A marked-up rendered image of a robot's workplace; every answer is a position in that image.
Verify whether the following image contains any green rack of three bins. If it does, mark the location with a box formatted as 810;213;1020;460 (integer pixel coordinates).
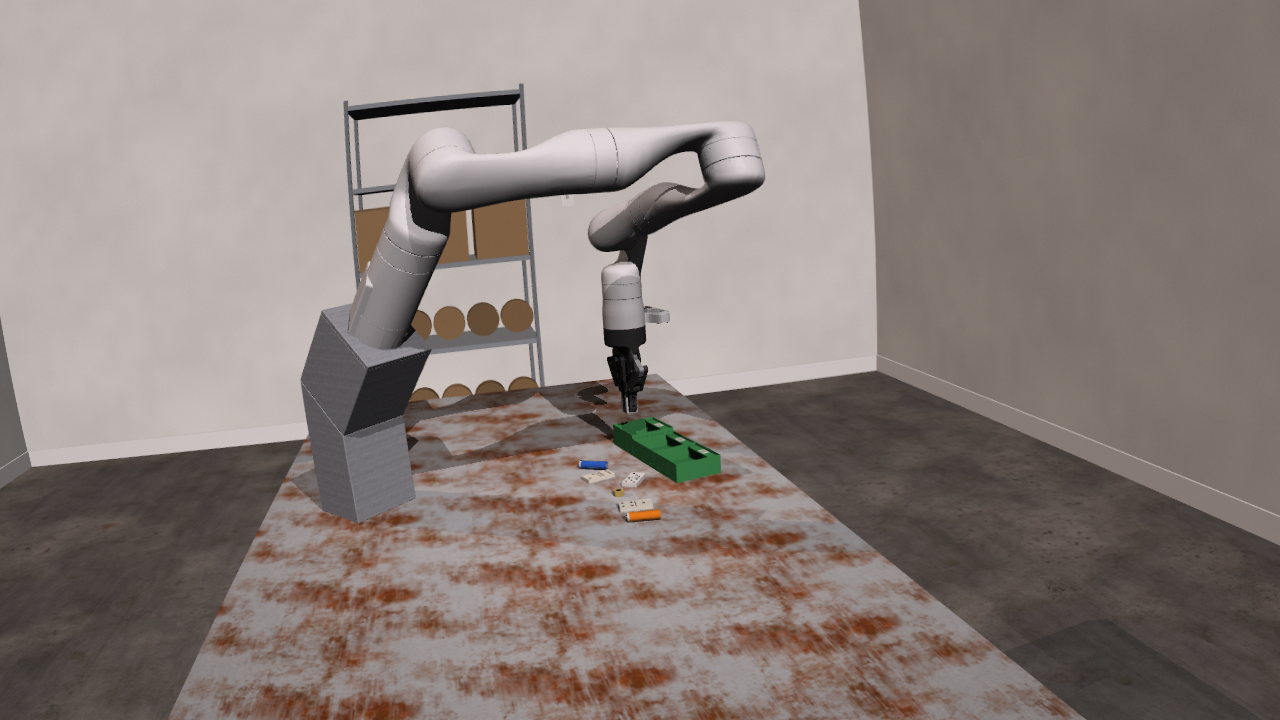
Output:
613;416;721;483

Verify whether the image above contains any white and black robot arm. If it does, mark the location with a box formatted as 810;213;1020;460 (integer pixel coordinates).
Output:
348;120;765;350

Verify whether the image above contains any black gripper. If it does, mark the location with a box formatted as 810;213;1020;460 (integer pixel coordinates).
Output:
603;325;648;414

